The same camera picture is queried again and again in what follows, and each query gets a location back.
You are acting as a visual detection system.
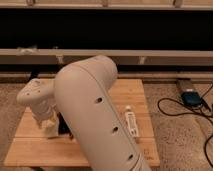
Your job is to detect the grey power strip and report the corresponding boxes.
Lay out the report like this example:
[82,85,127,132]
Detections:
[177,79,196,95]

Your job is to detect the white tube bottle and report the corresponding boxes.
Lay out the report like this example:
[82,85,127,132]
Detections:
[125,105,140,138]

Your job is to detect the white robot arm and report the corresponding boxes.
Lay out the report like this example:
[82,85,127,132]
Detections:
[17,55,151,171]

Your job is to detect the white sponge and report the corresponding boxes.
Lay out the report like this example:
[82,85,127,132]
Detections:
[44,120,59,138]

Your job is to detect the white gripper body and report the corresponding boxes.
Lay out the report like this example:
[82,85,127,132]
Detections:
[31,101,59,128]

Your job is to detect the wooden table board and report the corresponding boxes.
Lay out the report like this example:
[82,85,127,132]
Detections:
[4,79,160,168]

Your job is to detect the blue power adapter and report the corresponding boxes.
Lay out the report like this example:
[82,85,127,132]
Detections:
[181,92,201,107]

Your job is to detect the black cable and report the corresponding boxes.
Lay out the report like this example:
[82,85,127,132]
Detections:
[157,83,213,169]

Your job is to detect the black rectangular block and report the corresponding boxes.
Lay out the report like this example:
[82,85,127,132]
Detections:
[58,114,70,134]

